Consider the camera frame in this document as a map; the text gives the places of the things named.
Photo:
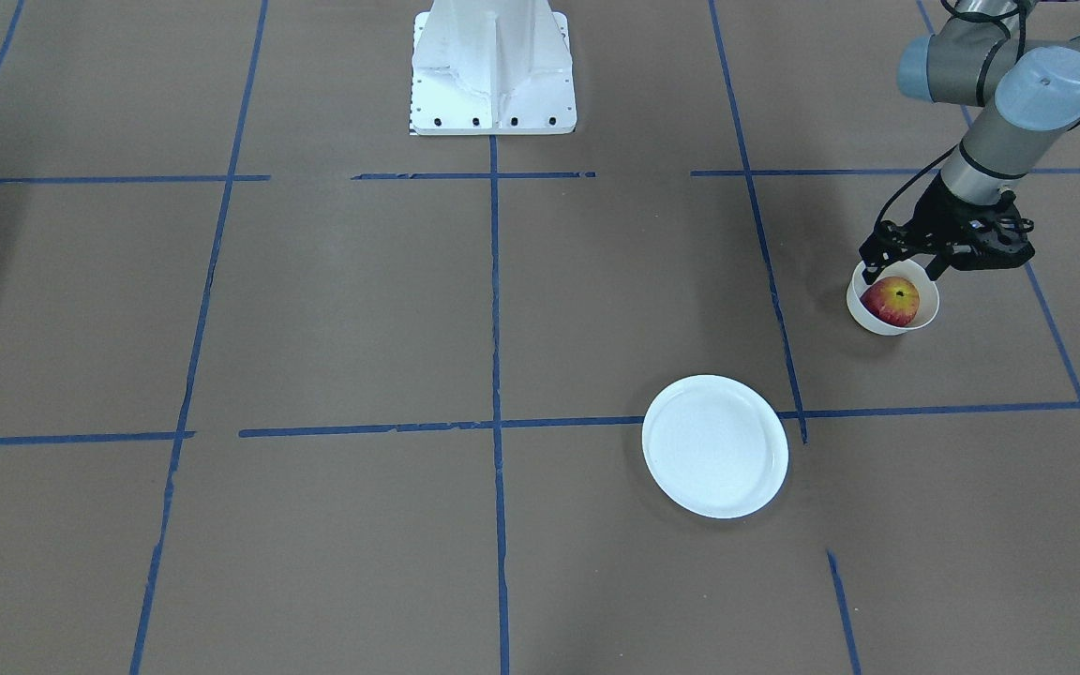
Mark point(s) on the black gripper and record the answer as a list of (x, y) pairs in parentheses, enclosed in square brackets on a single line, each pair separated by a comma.
[(935, 215)]

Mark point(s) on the white plate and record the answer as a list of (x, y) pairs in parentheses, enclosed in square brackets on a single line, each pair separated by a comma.
[(715, 447)]

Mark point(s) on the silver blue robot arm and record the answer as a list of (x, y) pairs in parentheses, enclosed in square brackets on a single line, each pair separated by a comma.
[(1027, 94)]

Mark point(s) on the white bowl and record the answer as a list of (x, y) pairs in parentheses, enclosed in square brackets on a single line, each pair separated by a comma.
[(928, 290)]

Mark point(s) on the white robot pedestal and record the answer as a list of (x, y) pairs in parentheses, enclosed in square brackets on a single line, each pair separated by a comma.
[(492, 67)]

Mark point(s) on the red yellow apple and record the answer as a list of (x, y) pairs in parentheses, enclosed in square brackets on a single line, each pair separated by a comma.
[(892, 300)]

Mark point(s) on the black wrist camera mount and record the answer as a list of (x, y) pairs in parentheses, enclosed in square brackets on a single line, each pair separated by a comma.
[(985, 244)]

